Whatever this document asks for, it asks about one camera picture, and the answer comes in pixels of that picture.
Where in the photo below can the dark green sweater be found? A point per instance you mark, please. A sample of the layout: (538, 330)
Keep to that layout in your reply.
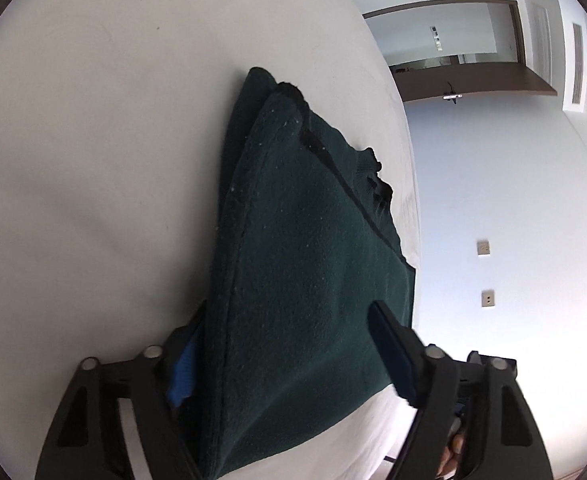
(298, 285)

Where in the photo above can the hallway wall panel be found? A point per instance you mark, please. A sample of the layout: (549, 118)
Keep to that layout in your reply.
(437, 37)

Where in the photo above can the beige wall socket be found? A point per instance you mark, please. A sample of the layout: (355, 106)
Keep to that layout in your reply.
(483, 248)
(488, 298)

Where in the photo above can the person's right hand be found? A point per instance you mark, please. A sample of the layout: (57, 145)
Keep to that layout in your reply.
(456, 455)

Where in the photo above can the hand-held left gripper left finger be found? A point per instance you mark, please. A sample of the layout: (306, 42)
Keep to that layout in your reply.
(186, 367)

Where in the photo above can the bed with white sheet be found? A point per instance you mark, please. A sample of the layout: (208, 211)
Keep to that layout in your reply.
(98, 160)

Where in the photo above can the white air vent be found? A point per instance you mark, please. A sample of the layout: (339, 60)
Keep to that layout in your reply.
(577, 65)

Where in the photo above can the brown door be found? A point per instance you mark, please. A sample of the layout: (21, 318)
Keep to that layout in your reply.
(498, 80)

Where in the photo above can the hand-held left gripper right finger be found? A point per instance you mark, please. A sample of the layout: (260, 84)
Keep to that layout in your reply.
(393, 355)

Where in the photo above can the brown door frame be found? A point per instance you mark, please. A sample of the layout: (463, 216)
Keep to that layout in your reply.
(519, 30)

